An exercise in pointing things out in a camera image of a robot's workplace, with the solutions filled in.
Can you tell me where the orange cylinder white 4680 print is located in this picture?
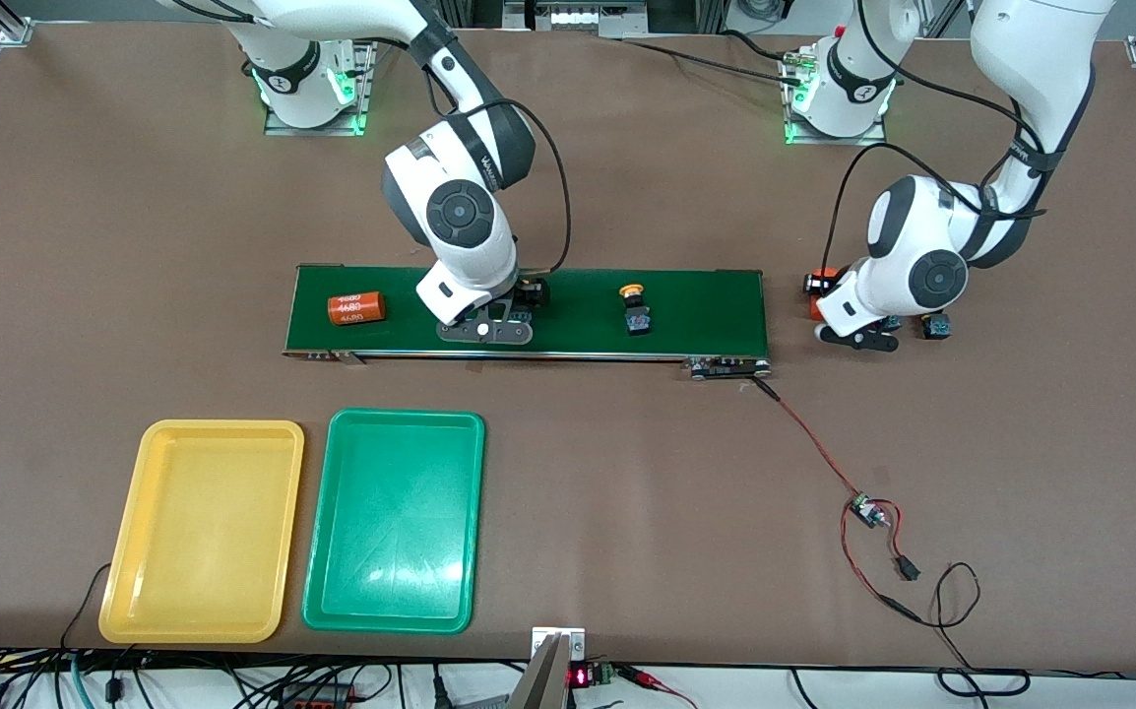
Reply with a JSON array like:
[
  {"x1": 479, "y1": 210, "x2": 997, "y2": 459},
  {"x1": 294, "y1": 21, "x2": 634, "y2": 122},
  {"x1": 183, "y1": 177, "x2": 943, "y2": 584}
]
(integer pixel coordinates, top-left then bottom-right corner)
[
  {"x1": 808, "y1": 268, "x2": 841, "y2": 321},
  {"x1": 327, "y1": 292, "x2": 387, "y2": 327}
]

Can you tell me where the green conveyor belt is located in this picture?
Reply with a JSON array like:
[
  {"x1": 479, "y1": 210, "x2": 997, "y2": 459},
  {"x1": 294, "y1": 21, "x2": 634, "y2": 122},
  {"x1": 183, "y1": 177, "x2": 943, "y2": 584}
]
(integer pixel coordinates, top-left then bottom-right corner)
[{"x1": 283, "y1": 264, "x2": 774, "y2": 381}]

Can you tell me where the green plastic tray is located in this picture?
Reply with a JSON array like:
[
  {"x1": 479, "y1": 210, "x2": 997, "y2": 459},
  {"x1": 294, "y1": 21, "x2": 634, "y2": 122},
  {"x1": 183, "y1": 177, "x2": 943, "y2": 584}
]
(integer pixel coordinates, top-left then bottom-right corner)
[{"x1": 302, "y1": 409, "x2": 486, "y2": 634}]

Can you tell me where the metal equipment rack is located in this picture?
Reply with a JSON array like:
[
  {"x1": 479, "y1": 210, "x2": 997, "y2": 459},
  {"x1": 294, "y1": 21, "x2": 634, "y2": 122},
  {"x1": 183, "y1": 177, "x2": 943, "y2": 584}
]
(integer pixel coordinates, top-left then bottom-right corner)
[{"x1": 435, "y1": 0, "x2": 726, "y2": 38}]

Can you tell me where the yellow plastic tray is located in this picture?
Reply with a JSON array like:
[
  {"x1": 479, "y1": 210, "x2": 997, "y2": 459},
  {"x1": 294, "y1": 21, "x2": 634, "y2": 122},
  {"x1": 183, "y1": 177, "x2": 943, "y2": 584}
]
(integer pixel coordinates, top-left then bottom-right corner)
[{"x1": 98, "y1": 419, "x2": 305, "y2": 645}]

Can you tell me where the red alligator clip lead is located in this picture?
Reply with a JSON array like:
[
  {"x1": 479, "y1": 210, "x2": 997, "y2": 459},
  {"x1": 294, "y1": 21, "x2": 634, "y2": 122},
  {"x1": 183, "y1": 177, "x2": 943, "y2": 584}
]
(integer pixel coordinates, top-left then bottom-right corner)
[{"x1": 617, "y1": 665, "x2": 699, "y2": 709}]

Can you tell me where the black red power strip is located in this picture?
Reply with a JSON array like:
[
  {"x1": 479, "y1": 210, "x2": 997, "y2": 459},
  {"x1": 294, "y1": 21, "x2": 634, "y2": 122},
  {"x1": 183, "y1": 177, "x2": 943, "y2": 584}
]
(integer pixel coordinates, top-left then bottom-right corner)
[{"x1": 278, "y1": 684, "x2": 357, "y2": 709}]

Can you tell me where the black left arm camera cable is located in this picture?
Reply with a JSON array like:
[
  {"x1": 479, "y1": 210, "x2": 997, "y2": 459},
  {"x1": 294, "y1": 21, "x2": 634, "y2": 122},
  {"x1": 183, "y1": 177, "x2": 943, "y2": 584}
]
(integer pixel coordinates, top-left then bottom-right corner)
[{"x1": 829, "y1": 0, "x2": 1051, "y2": 289}]

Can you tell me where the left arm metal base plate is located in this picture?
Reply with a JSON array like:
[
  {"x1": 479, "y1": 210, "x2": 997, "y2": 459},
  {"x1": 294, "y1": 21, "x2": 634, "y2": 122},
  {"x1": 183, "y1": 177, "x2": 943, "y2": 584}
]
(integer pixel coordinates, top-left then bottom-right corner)
[{"x1": 783, "y1": 44, "x2": 889, "y2": 147}]

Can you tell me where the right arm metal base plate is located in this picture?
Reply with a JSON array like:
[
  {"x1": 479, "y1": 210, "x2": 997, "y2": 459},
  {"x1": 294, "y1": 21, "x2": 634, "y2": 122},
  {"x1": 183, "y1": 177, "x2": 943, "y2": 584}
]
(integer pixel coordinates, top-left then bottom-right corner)
[{"x1": 265, "y1": 30, "x2": 377, "y2": 136}]

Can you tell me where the black cable across table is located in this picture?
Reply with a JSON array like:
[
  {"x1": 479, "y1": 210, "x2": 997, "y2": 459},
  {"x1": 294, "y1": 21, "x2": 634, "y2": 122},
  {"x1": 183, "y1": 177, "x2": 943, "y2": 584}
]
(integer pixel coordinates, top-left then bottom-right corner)
[{"x1": 617, "y1": 37, "x2": 810, "y2": 88}]

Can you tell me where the thin black looped cable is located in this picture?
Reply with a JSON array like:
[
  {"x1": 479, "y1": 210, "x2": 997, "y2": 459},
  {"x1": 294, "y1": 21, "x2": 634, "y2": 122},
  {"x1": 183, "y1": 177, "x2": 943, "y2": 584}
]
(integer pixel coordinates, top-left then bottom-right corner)
[{"x1": 922, "y1": 563, "x2": 1030, "y2": 698}]

